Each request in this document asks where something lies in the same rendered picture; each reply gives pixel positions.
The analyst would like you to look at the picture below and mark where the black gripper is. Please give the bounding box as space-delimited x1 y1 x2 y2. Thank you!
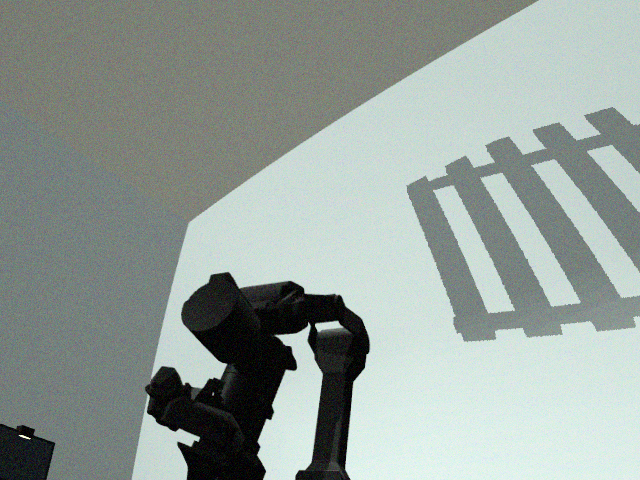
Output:
160 373 275 480

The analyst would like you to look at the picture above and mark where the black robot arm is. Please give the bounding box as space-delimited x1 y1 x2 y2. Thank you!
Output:
145 272 370 480

